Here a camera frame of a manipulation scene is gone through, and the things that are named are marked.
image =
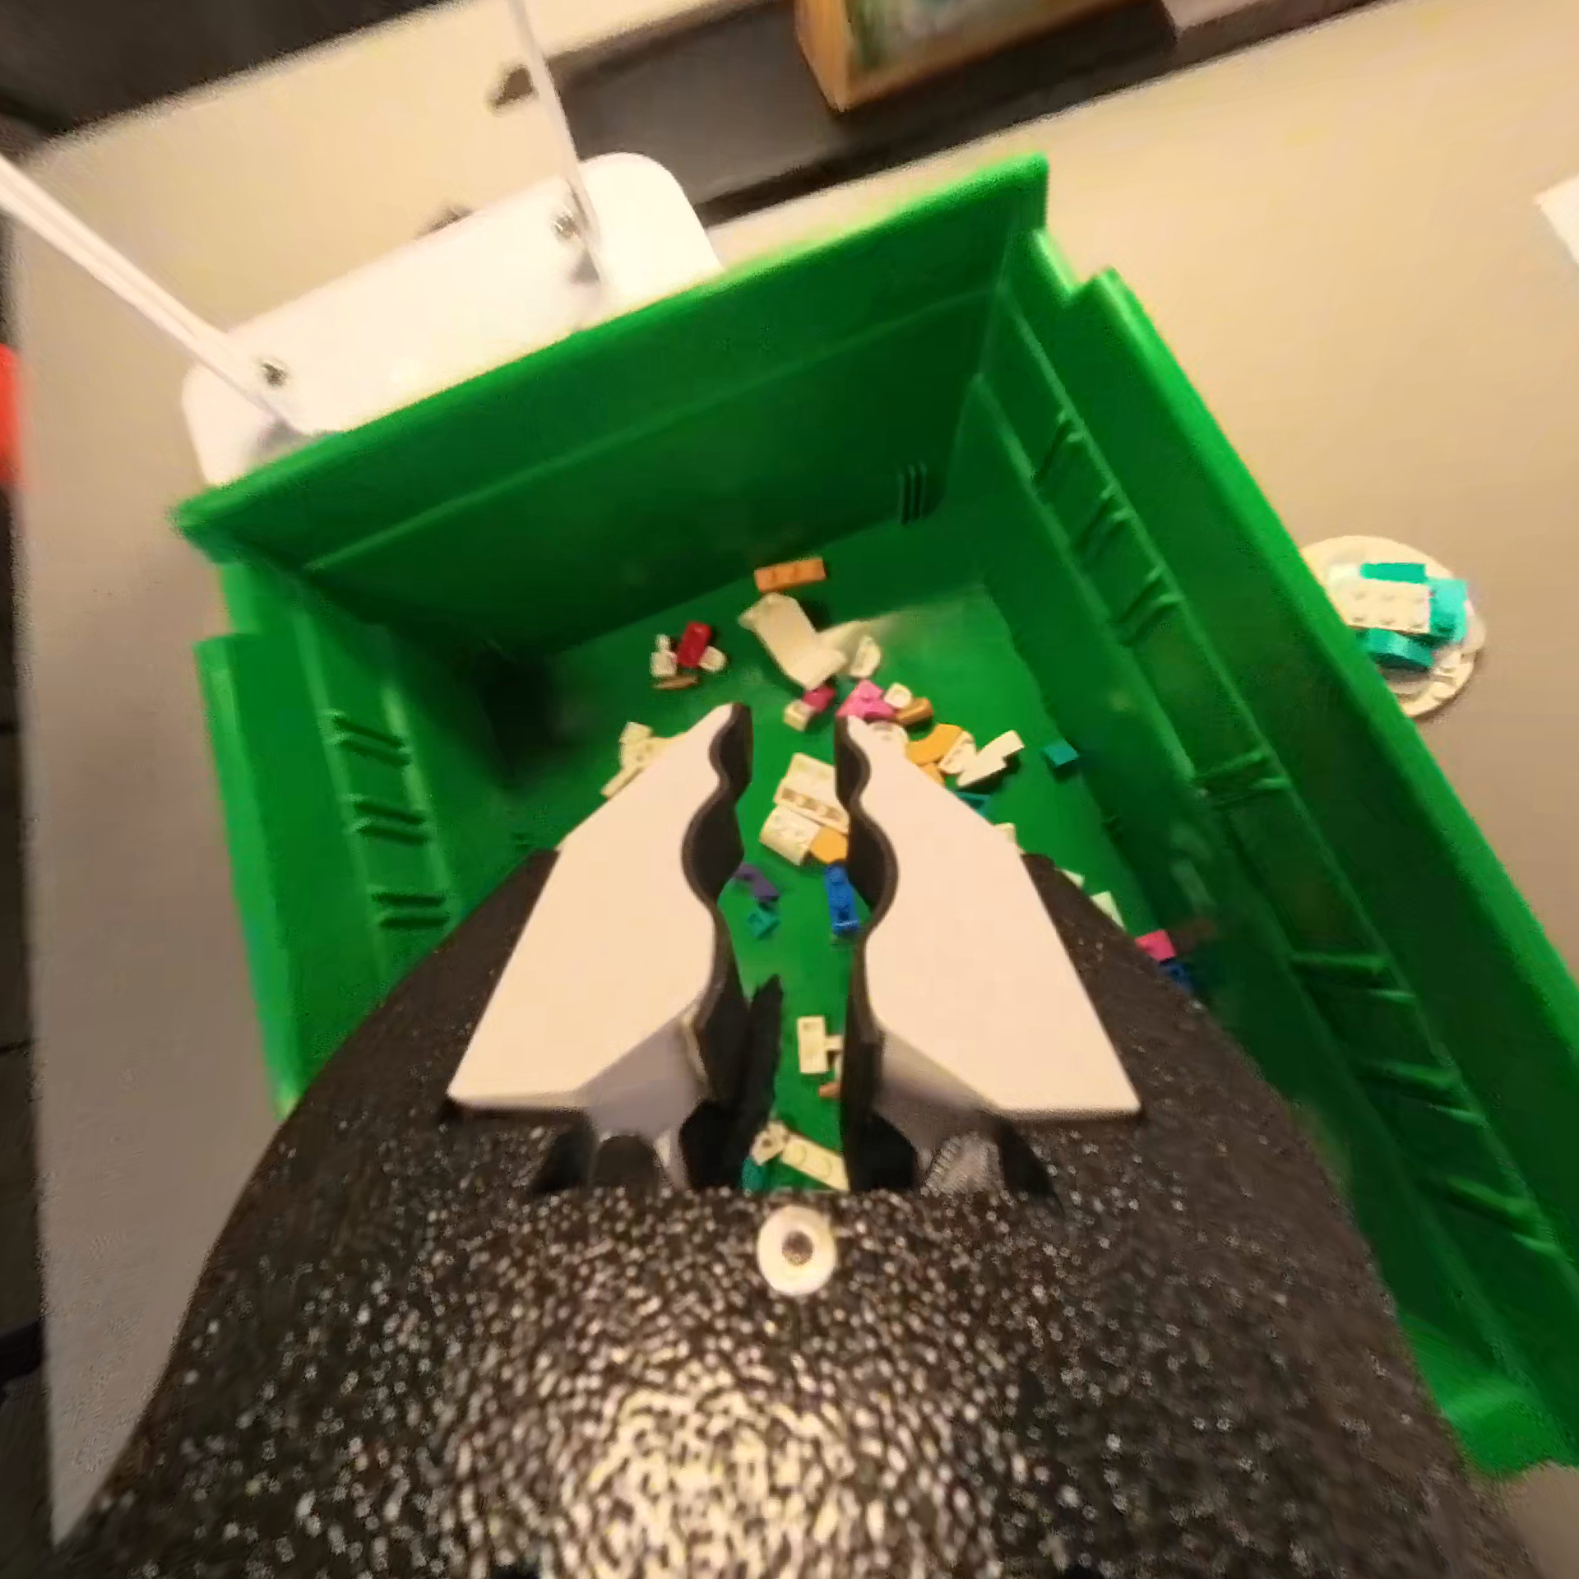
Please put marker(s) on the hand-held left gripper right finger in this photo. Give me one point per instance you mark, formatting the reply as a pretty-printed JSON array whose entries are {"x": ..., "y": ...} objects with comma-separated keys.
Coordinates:
[{"x": 973, "y": 975}]

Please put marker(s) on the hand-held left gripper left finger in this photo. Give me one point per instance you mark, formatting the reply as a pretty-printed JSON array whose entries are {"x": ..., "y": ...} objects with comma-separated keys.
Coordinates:
[{"x": 595, "y": 962}]

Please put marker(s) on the pile of lego bricks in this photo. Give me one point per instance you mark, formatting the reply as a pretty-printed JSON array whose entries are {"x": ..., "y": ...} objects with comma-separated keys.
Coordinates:
[{"x": 803, "y": 787}]

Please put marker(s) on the round white teal lego build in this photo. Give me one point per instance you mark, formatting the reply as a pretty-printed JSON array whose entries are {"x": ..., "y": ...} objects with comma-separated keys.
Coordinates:
[{"x": 1397, "y": 602}]

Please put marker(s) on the green plastic bin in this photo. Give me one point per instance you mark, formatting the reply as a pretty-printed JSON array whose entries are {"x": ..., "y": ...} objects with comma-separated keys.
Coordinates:
[{"x": 742, "y": 409}]

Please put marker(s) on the yellow lego set box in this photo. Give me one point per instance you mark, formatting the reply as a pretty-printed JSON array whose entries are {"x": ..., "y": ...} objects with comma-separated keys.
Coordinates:
[{"x": 935, "y": 49}]

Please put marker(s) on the white tablet stand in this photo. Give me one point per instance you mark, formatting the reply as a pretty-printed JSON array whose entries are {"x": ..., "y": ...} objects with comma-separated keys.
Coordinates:
[{"x": 429, "y": 309}]

